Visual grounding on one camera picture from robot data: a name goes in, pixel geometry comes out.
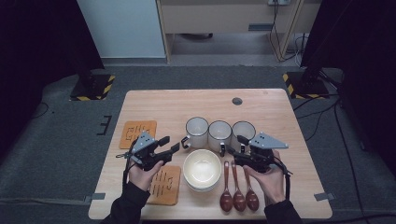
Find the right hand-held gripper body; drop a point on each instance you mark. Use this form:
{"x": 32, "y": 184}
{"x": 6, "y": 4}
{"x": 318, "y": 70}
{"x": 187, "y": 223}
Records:
{"x": 258, "y": 160}

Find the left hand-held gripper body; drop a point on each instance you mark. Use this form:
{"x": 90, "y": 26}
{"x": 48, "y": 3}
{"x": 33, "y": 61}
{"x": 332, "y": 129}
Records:
{"x": 146, "y": 157}

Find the square wooden coaster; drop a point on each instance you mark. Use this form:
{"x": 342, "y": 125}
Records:
{"x": 124, "y": 143}
{"x": 172, "y": 193}

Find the red-brown wooden spoon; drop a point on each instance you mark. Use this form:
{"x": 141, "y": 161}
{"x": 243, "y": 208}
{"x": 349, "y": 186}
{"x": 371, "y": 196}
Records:
{"x": 239, "y": 200}
{"x": 252, "y": 200}
{"x": 226, "y": 200}

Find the person's left hand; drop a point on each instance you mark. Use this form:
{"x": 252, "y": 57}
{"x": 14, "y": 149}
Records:
{"x": 143, "y": 179}

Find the person's right hand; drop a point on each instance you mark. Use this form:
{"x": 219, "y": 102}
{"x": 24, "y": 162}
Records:
{"x": 271, "y": 186}

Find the grey tape piece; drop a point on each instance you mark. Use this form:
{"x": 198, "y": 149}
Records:
{"x": 324, "y": 196}
{"x": 97, "y": 196}

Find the black stand with striped base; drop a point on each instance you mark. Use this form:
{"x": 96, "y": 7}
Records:
{"x": 306, "y": 87}
{"x": 91, "y": 88}

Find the white panel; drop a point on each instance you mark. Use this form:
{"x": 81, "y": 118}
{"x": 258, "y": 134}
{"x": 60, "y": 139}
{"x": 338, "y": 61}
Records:
{"x": 121, "y": 28}

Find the light wooden desk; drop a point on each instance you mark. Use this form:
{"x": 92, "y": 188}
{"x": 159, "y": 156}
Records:
{"x": 218, "y": 18}

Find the white power strip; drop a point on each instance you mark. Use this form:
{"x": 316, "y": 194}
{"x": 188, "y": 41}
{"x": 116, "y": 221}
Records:
{"x": 278, "y": 2}

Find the dark curtain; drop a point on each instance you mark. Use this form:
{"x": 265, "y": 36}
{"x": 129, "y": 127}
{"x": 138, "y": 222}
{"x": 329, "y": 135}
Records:
{"x": 37, "y": 46}
{"x": 367, "y": 62}

